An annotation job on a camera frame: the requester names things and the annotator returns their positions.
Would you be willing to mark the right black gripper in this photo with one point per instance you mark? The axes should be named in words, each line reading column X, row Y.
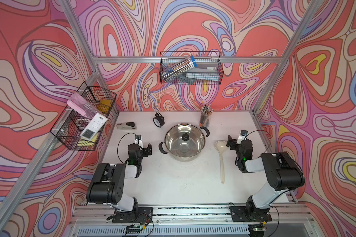
column 233, row 143

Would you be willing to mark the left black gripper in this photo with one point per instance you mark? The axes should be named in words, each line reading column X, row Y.
column 145, row 150

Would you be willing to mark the beige plastic ladle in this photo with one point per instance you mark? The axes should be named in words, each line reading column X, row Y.
column 221, row 148

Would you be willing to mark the stainless steel pot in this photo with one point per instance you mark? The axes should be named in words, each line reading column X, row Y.
column 164, row 150

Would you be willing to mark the glass pot lid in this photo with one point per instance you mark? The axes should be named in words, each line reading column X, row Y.
column 185, row 140

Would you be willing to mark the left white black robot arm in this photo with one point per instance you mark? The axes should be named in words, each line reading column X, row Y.
column 107, row 186

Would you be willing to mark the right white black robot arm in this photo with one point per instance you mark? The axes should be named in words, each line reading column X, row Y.
column 283, row 174

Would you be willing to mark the black silver stapler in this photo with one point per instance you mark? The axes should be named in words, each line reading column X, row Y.
column 126, row 126

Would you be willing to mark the clear pencil cup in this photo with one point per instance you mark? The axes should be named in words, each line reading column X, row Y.
column 205, row 114

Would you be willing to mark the white calculator device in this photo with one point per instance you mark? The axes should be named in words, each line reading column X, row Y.
column 94, row 126

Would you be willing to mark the yellow sponge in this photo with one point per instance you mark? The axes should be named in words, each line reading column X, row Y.
column 104, row 106

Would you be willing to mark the green circuit board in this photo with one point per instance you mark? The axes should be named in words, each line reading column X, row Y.
column 134, row 229

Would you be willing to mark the grey white box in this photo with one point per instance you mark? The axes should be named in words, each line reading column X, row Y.
column 204, row 71

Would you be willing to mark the clear tube of pencils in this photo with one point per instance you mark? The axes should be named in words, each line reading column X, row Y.
column 178, row 68

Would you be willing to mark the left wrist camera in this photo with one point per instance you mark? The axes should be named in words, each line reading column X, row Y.
column 138, row 140

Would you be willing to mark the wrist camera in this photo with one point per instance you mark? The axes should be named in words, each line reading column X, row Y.
column 242, row 135
column 138, row 140

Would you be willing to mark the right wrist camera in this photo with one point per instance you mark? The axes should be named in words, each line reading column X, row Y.
column 242, row 135

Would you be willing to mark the left black wire basket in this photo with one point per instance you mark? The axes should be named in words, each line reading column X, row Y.
column 70, row 124

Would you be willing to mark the black wire basket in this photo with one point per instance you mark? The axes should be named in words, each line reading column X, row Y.
column 70, row 124
column 169, row 57

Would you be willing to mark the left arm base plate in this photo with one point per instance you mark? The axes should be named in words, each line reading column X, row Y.
column 142, row 215

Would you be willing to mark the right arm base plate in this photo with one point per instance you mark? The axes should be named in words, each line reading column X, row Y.
column 247, row 213

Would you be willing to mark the back black wire basket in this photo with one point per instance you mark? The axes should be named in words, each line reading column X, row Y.
column 169, row 57

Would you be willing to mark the aluminium front rail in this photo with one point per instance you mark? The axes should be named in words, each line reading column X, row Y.
column 207, row 220

